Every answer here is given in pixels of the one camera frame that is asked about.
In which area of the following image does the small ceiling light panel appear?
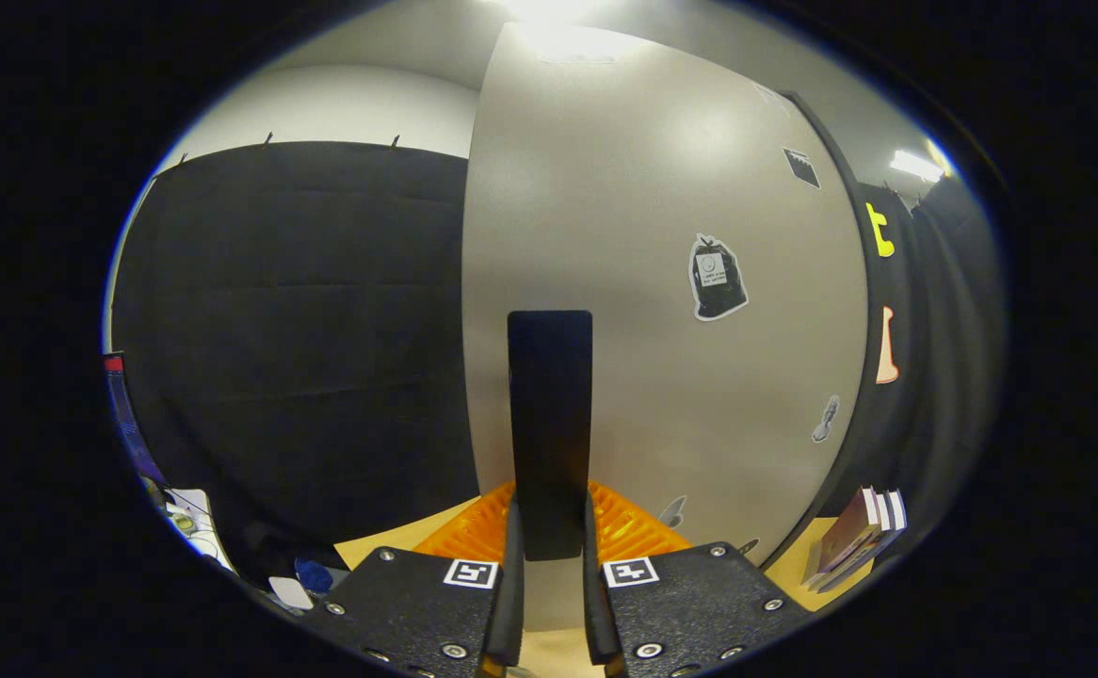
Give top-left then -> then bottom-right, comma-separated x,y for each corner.
890,149 -> 944,183

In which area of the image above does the beige cabinet door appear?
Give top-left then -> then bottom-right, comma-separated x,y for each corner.
460,21 -> 870,632

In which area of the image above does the large ceiling light panel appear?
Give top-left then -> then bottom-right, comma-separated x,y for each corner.
502,0 -> 606,24

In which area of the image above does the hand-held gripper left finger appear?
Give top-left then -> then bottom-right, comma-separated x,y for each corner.
299,480 -> 525,678

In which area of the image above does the tan white book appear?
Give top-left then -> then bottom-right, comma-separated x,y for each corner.
817,490 -> 894,589

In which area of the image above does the black door handle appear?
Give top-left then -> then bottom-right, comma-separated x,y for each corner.
508,310 -> 594,562

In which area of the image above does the white flat object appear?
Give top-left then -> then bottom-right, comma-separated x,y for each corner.
268,575 -> 315,611

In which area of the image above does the white device with cables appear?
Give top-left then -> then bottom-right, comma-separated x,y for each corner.
158,487 -> 234,571

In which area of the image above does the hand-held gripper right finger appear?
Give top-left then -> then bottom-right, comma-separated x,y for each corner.
582,480 -> 814,678

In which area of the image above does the dark grey cabinet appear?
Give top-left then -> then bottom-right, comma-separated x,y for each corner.
756,89 -> 875,566

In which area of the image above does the black backdrop cloth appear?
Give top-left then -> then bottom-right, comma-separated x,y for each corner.
106,141 -> 1007,585

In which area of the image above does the blue grey book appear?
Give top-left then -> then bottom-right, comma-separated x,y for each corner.
822,490 -> 908,594

